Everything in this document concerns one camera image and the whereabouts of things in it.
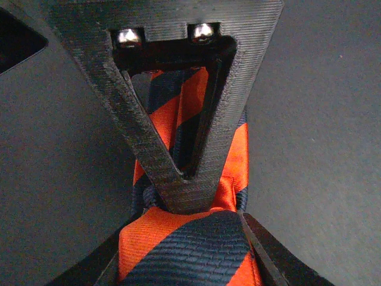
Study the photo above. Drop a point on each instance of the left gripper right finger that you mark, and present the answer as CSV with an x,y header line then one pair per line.
x,y
277,265

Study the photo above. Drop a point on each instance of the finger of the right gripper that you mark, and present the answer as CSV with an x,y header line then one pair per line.
x,y
251,25
85,28

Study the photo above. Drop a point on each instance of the orange navy striped tie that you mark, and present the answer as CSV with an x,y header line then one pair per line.
x,y
208,248

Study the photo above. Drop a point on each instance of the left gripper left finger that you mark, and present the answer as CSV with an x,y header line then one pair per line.
x,y
88,270

